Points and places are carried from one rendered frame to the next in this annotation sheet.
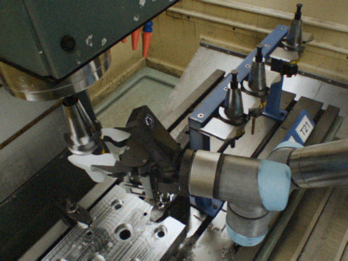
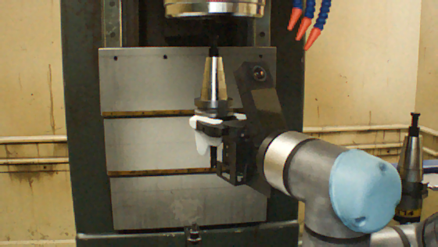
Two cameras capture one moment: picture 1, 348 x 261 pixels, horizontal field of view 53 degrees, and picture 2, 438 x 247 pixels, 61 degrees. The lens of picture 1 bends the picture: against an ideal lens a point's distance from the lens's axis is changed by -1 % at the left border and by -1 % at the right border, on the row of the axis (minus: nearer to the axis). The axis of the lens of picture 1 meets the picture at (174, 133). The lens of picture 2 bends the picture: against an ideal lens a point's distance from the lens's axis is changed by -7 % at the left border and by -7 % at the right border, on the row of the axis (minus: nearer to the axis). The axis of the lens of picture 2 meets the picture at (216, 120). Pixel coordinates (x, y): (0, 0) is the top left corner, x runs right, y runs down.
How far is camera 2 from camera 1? 0.41 m
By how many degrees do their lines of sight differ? 48
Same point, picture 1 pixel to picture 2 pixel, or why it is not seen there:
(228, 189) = (299, 166)
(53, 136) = (238, 198)
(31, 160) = (206, 207)
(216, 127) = not seen: hidden behind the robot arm
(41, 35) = not seen: outside the picture
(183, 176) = (263, 146)
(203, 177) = (281, 147)
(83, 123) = (213, 80)
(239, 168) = (326, 145)
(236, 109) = (408, 167)
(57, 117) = not seen: hidden behind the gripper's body
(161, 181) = (252, 166)
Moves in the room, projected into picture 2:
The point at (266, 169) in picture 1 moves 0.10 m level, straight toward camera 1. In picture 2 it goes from (357, 153) to (278, 170)
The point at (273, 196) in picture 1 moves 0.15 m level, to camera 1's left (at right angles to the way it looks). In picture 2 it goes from (345, 182) to (221, 155)
